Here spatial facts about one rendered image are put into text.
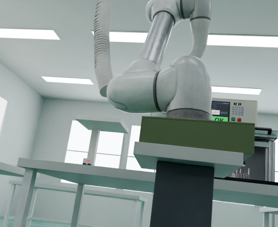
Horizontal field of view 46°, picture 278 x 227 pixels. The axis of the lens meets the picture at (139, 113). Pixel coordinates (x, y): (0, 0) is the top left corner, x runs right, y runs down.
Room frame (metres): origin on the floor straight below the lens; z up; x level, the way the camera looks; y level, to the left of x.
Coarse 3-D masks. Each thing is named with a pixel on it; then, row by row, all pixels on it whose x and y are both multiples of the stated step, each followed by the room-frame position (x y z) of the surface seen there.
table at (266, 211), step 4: (260, 208) 3.65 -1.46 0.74; (264, 208) 3.47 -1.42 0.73; (268, 208) 3.28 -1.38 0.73; (272, 208) 3.11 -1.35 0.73; (276, 208) 2.96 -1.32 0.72; (260, 212) 3.68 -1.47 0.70; (264, 212) 3.55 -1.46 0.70; (268, 212) 3.42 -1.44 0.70; (272, 212) 3.30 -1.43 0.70; (276, 212) 3.19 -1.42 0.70; (264, 216) 3.63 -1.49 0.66; (268, 216) 3.63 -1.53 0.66; (264, 220) 3.63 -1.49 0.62; (268, 220) 3.63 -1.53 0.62; (264, 224) 3.63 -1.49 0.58; (268, 224) 3.63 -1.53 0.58
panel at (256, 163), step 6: (258, 150) 2.07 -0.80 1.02; (264, 150) 2.06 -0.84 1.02; (252, 156) 2.08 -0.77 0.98; (258, 156) 2.07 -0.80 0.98; (264, 156) 2.06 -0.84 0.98; (246, 162) 2.09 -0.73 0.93; (252, 162) 2.08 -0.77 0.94; (258, 162) 2.07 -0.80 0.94; (264, 162) 2.06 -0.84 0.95; (246, 168) 2.08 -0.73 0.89; (252, 168) 2.08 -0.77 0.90; (258, 168) 2.07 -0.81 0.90; (264, 168) 2.06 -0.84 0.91; (252, 174) 2.08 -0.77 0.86; (258, 174) 2.07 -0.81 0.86
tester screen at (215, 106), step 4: (212, 104) 2.01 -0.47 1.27; (216, 104) 2.01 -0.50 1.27; (220, 104) 2.00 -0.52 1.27; (224, 104) 2.00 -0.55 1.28; (228, 104) 1.99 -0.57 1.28; (212, 108) 2.01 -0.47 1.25; (216, 108) 2.01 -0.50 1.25; (220, 108) 2.00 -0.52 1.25; (224, 108) 2.00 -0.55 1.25; (228, 108) 1.99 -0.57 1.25; (228, 112) 1.99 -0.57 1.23; (220, 116) 2.00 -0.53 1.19; (224, 116) 2.00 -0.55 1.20; (228, 116) 1.99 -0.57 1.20
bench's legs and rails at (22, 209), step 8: (24, 176) 1.86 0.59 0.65; (32, 176) 1.86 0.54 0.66; (24, 184) 1.86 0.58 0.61; (32, 184) 1.88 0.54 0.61; (80, 184) 2.73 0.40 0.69; (24, 192) 1.85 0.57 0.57; (32, 192) 1.90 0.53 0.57; (80, 192) 2.73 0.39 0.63; (24, 200) 1.85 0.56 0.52; (80, 200) 2.72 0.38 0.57; (24, 208) 1.85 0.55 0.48; (80, 208) 2.74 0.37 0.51; (16, 216) 1.86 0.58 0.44; (24, 216) 1.86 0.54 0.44; (72, 216) 2.73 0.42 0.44; (16, 224) 1.86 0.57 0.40; (24, 224) 1.88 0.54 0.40; (72, 224) 2.73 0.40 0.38
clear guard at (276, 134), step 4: (256, 132) 1.72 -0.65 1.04; (260, 132) 1.71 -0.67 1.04; (264, 132) 1.71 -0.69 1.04; (272, 132) 1.71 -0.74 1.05; (276, 132) 1.71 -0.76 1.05; (256, 136) 1.69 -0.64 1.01; (260, 136) 1.69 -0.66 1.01; (264, 136) 1.68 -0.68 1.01; (268, 136) 1.68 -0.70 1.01; (272, 136) 1.68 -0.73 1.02; (276, 136) 1.68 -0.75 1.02; (256, 140) 1.97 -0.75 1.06; (260, 140) 1.96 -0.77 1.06; (264, 140) 1.94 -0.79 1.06; (268, 140) 1.93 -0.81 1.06; (272, 140) 1.92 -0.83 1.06
